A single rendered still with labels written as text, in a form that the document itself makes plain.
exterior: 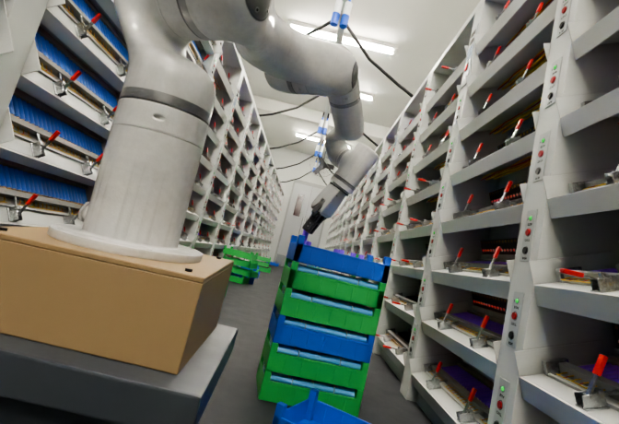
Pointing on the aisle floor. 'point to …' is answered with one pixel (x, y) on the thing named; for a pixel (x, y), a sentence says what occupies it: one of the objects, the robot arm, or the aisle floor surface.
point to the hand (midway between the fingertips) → (310, 226)
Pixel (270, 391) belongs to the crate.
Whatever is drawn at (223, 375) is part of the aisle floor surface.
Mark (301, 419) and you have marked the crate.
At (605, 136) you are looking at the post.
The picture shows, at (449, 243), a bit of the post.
